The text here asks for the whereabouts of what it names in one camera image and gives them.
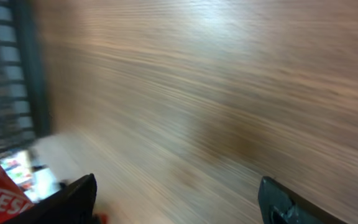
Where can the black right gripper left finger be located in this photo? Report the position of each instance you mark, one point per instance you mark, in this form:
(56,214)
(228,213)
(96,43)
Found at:
(72,205)

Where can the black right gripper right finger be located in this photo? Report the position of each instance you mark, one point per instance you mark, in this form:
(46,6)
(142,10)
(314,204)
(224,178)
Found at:
(280,205)

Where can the grey plastic mesh basket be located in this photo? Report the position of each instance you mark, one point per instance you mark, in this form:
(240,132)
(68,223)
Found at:
(24,112)

